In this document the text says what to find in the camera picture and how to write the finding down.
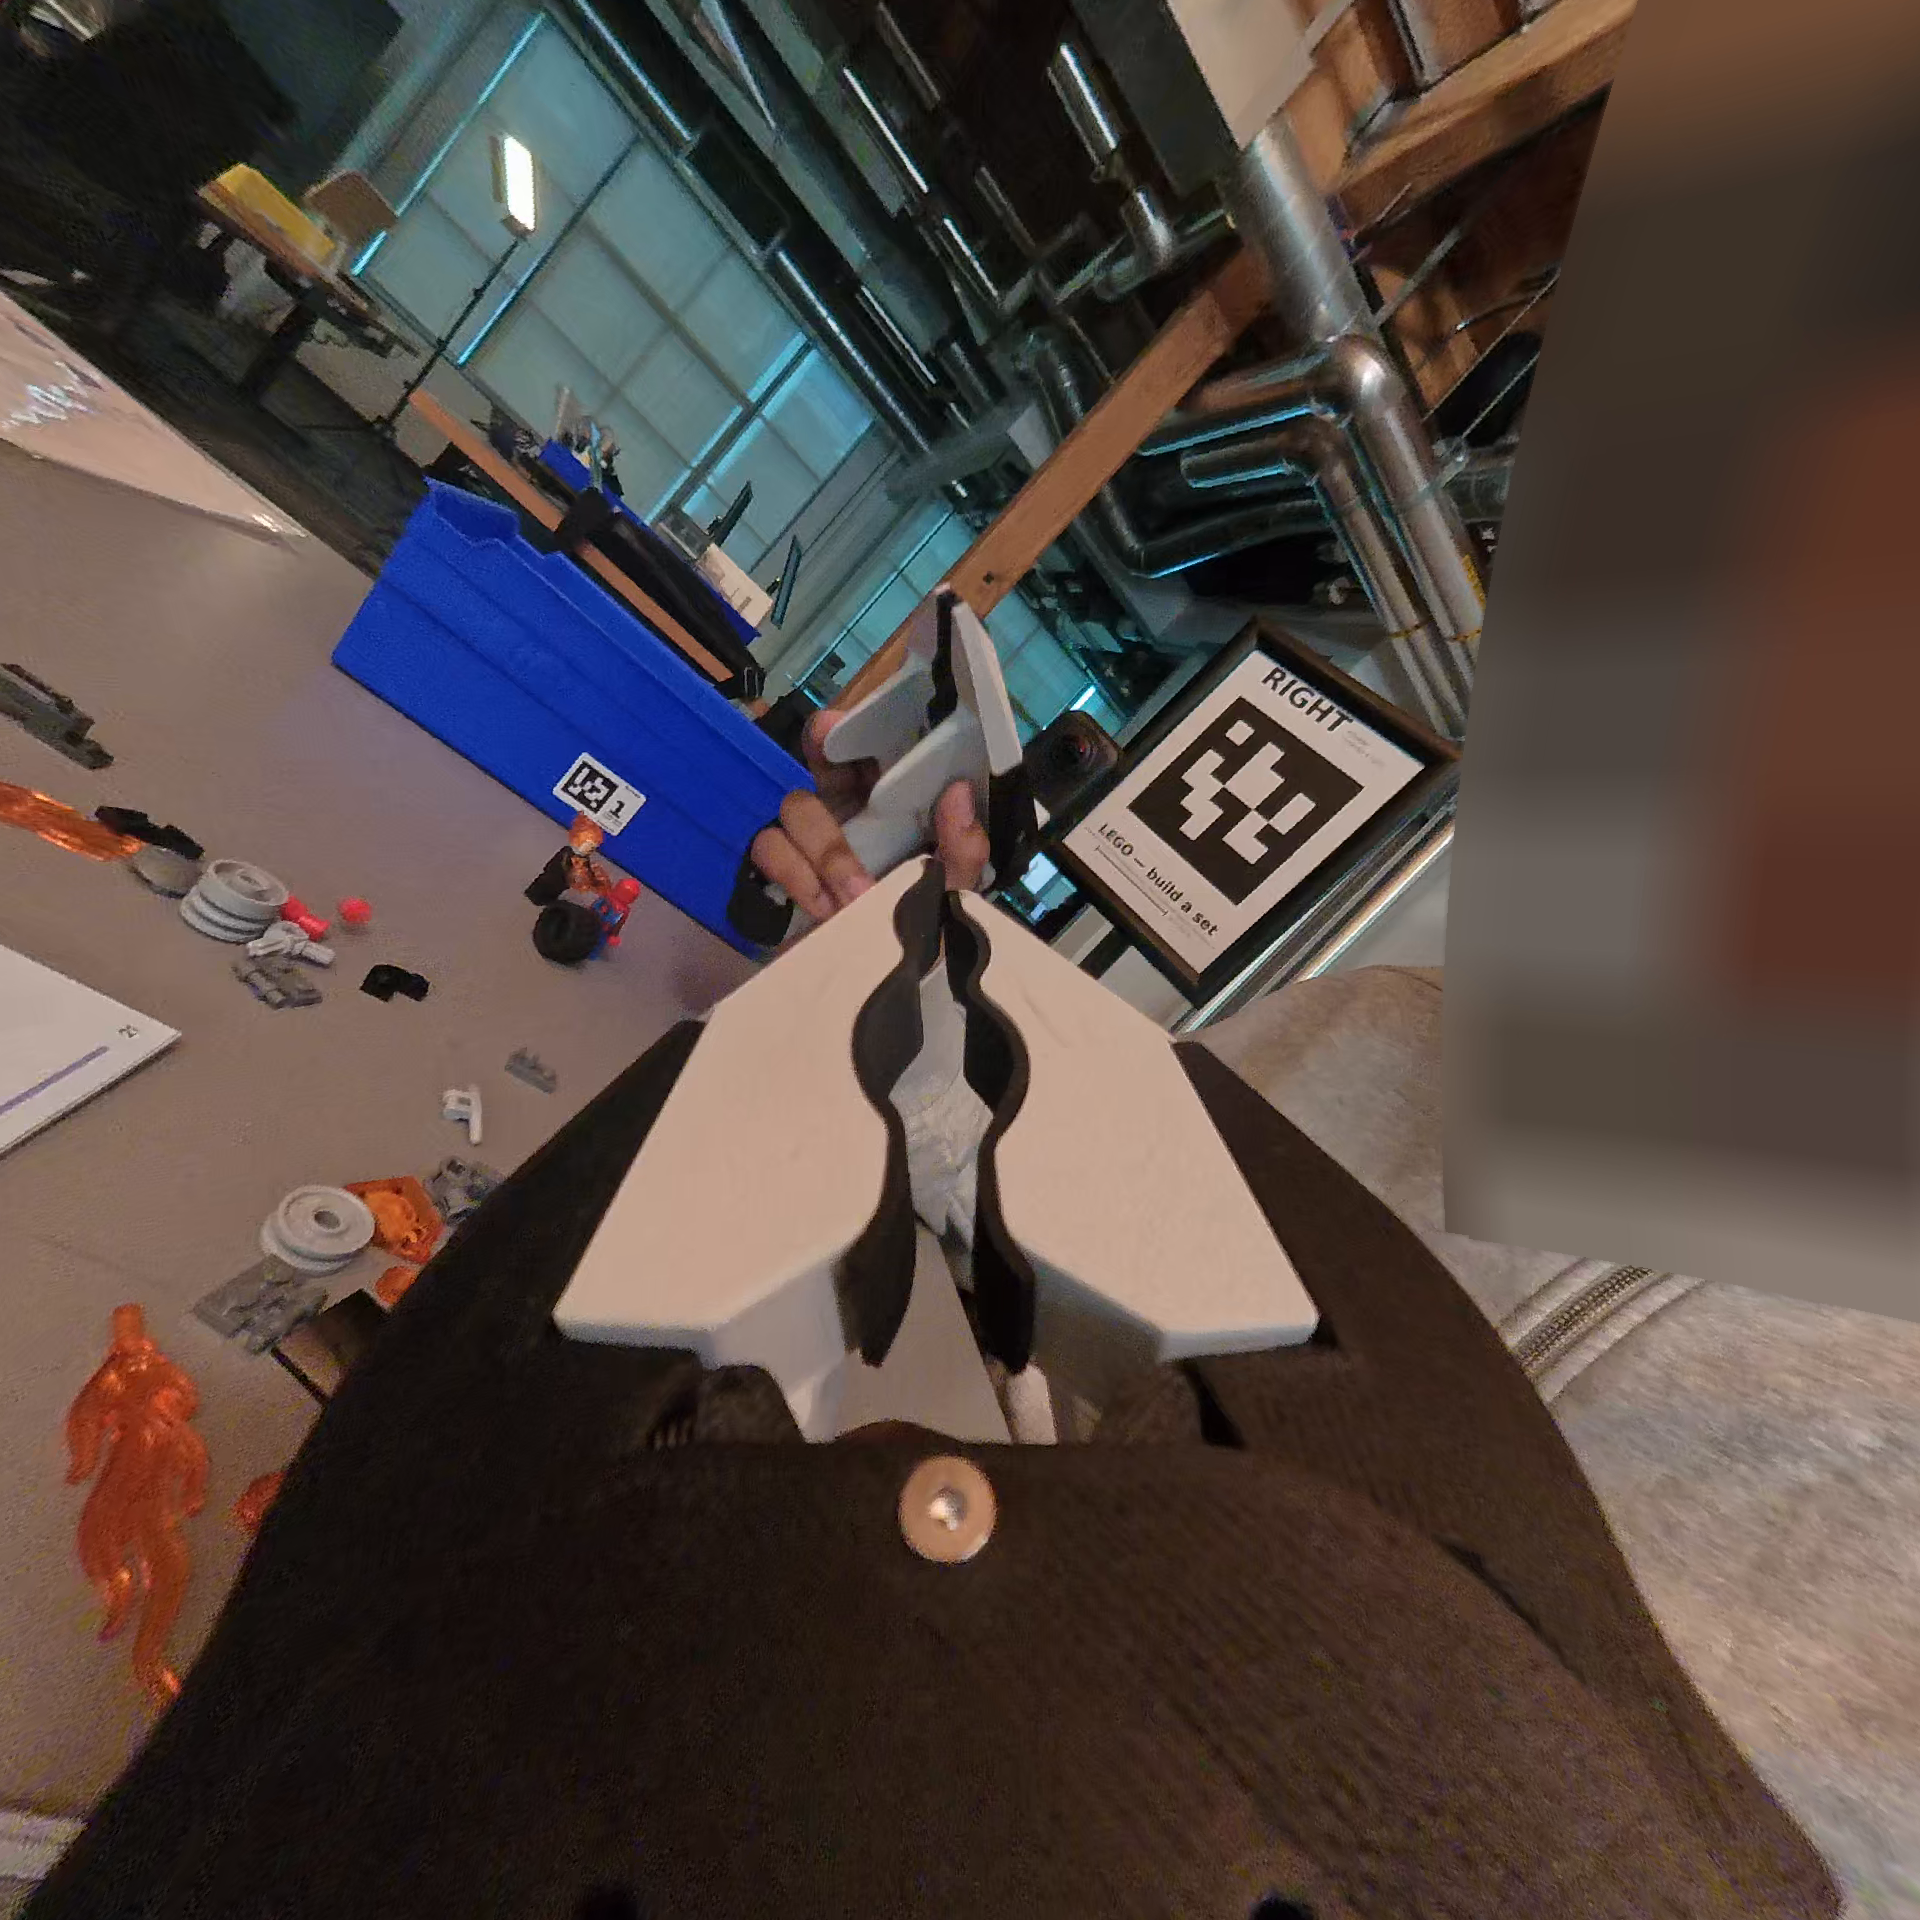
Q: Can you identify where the orange transparent flame piece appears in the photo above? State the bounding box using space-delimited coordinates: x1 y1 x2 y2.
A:
0 776 154 864

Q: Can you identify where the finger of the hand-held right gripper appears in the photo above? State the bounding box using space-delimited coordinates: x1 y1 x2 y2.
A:
821 645 952 770
836 592 1037 876

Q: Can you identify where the lego instruction booklet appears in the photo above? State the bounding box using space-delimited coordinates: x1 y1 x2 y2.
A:
0 940 187 1160

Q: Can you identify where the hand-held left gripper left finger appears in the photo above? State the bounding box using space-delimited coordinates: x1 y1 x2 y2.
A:
551 863 952 1447

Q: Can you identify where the white flat panel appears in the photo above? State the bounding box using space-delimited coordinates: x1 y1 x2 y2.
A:
0 291 307 535

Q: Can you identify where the orange transparent flame figure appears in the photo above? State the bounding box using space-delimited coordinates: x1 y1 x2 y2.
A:
64 1303 214 1707

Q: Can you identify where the grey lego wheel stack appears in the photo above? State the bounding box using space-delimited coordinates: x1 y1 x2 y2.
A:
180 856 288 942

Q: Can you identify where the wooden beam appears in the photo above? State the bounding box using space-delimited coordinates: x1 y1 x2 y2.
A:
833 249 1276 715

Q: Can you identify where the lego minifigure on motorbike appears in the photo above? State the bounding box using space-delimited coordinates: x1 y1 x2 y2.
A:
533 816 648 967

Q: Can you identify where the silver ventilation pipe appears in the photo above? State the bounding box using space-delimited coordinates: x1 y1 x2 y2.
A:
1141 122 1501 738

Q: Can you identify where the dark grey long lego plate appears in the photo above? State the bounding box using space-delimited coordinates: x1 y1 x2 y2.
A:
0 663 118 770

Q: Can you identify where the person's right hand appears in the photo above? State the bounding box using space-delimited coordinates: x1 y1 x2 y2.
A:
752 713 1003 924

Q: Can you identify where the blue plastic bin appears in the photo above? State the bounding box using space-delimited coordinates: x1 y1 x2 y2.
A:
331 478 821 962

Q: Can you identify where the wooden background table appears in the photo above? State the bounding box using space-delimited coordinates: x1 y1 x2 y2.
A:
402 388 770 696

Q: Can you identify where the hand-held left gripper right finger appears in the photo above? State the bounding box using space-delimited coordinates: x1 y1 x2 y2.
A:
943 883 1327 1447

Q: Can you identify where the person's grey sweatshirt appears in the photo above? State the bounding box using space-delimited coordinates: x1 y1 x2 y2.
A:
1176 962 1920 1920

